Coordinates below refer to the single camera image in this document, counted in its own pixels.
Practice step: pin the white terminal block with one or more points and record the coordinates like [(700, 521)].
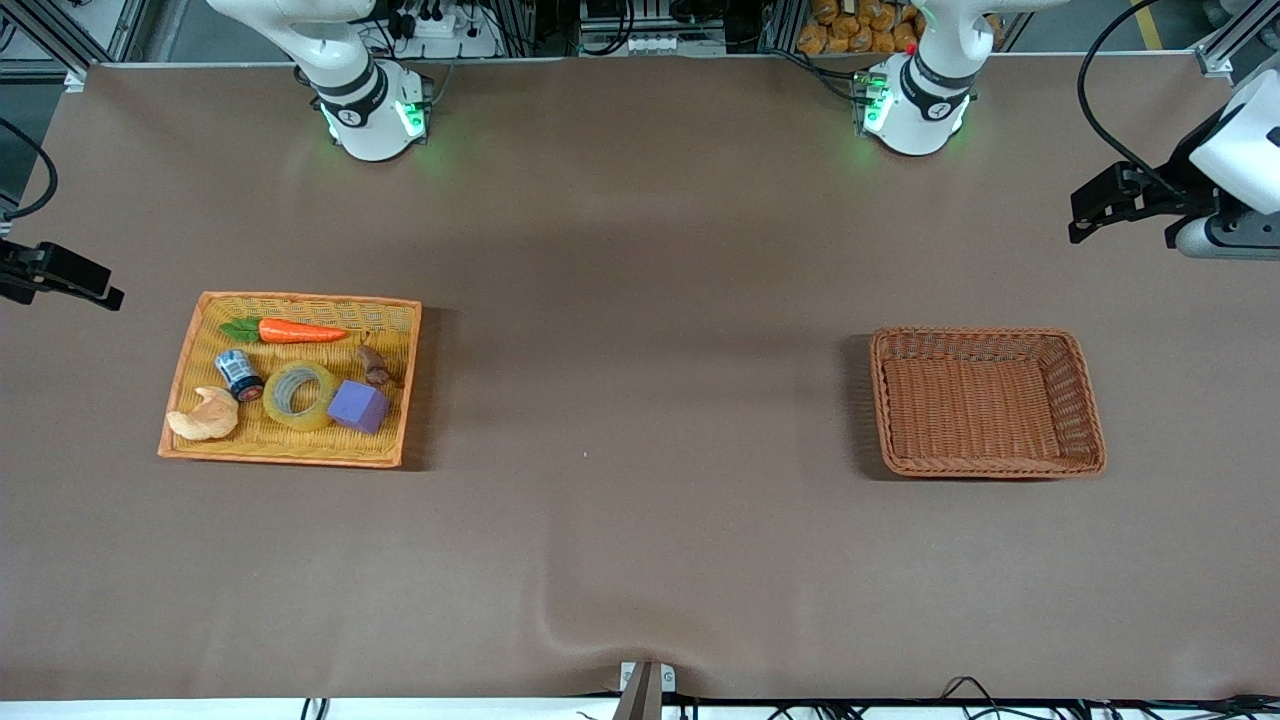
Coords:
[(660, 44)]

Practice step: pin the toy croissant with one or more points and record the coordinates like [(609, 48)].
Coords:
[(205, 420)]

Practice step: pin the brown wicker basket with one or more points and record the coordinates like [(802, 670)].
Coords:
[(960, 420)]

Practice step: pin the white power strip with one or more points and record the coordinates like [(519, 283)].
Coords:
[(435, 25)]

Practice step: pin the yellow woven tray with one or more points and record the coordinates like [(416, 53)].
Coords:
[(395, 315)]

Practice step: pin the small brown toy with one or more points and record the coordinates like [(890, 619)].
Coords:
[(374, 368)]

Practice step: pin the small blue white can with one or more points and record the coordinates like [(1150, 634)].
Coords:
[(240, 375)]

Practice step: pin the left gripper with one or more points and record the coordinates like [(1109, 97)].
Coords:
[(1186, 178)]

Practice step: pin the orange toy carrot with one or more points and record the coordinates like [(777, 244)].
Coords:
[(300, 331)]

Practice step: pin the metal clamp bracket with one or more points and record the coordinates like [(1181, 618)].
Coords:
[(647, 690)]

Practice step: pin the yellow tape roll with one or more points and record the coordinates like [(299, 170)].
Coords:
[(302, 424)]

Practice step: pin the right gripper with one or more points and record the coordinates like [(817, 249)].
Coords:
[(22, 270)]

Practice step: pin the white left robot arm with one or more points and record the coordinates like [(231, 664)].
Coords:
[(915, 115)]

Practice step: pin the purple foam cube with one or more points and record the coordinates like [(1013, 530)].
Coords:
[(358, 407)]

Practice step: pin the pile of brown bread rolls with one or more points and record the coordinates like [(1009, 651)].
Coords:
[(850, 35)]

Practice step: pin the aluminium frame profile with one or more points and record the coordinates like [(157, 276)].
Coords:
[(60, 40), (1215, 60)]

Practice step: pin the brown table cover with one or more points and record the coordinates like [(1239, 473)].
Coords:
[(600, 550)]

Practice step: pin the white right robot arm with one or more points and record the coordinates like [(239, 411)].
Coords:
[(365, 120)]

